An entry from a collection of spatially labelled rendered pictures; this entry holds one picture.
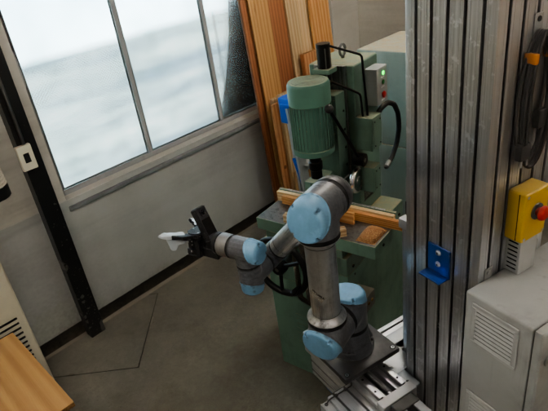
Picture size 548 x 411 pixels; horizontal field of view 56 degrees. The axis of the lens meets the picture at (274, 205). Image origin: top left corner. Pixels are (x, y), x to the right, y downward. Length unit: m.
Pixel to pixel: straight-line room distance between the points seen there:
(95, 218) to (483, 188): 2.44
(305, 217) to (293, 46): 2.70
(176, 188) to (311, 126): 1.60
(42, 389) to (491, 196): 1.89
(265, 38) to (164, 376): 2.23
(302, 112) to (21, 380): 1.62
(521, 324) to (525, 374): 0.14
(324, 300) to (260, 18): 2.51
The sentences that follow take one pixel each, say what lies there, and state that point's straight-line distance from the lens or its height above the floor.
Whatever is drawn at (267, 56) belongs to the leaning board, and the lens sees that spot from 3.70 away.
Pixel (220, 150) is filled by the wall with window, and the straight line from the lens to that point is 3.70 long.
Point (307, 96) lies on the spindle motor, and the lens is 2.07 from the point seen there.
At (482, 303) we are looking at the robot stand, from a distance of 1.35.
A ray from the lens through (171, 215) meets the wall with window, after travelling 3.55.
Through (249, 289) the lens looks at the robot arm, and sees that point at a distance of 1.63.
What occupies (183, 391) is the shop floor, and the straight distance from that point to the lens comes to 2.92.
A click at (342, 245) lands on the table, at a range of 2.18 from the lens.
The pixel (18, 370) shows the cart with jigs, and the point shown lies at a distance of 2.60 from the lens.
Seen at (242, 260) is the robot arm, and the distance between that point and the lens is 1.57.
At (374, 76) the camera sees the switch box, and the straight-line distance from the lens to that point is 2.30.
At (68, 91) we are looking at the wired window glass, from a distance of 3.11.
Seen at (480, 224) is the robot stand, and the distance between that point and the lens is 1.31.
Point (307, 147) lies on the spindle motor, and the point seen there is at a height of 1.25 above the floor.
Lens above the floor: 2.08
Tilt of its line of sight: 28 degrees down
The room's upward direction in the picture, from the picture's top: 8 degrees counter-clockwise
